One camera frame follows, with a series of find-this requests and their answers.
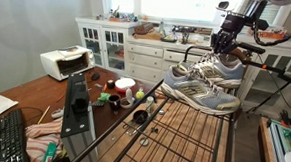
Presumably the wooden pencil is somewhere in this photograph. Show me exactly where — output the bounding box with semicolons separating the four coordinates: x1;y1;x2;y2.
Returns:
37;104;52;126

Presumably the green tube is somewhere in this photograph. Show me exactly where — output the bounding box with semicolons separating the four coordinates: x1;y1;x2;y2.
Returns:
41;141;58;162

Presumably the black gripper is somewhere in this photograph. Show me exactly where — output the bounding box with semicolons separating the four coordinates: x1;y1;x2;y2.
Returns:
210;13;247;56

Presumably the bright window white frame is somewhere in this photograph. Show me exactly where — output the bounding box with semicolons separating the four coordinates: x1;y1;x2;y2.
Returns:
100;0;231;26

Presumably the dark coffee mug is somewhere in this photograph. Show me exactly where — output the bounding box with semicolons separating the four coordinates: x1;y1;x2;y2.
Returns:
107;93;123;113

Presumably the black wire shoe rack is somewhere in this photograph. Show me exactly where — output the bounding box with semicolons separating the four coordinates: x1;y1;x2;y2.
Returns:
65;38;246;162

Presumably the pink white striped cloth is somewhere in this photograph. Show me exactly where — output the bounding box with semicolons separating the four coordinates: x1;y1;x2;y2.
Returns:
23;115;66;162

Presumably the small white device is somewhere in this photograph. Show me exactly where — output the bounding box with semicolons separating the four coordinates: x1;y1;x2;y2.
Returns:
50;106;65;120

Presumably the black plate aluminium post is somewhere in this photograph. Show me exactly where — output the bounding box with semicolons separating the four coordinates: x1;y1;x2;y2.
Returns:
58;71;104;162

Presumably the long white sideboard cabinet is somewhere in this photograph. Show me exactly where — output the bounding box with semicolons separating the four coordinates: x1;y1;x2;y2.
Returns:
71;16;291;110

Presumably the green plastic toy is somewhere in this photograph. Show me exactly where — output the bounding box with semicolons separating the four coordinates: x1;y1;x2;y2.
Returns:
97;92;112;103

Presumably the white toaster oven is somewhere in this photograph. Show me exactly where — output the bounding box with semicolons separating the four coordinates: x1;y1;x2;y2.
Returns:
38;43;97;83

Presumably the aluminium extrusion frame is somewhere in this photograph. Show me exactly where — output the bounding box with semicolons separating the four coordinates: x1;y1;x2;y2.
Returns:
264;117;291;162

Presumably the yellow tennis ball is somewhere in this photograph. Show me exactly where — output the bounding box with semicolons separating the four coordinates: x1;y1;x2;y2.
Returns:
135;90;146;101

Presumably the black computer keyboard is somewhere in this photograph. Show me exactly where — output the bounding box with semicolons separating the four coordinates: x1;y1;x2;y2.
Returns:
0;106;33;162

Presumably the black tripod camera stand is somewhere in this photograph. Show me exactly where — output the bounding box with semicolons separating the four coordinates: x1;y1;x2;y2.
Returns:
233;41;291;117

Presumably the black computer mouse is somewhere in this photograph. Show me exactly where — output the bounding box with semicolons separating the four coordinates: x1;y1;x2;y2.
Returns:
90;72;102;83

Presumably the dark pocket calculator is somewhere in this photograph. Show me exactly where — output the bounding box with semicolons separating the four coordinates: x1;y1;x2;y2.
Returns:
91;99;105;108

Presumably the black measuring cup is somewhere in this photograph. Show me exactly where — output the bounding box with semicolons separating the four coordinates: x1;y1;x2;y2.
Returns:
131;108;150;126

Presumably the grey blue running shoe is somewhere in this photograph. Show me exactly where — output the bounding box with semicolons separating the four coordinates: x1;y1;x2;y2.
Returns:
175;50;245;90
159;65;244;117

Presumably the brown wooden chair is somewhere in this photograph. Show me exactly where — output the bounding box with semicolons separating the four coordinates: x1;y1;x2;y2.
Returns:
226;46;246;64

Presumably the glass shaker jar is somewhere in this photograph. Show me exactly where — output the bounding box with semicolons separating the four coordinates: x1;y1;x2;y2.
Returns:
145;95;156;113

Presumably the colourful booklet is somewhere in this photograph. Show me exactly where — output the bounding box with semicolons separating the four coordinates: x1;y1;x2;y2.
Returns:
58;45;85;58

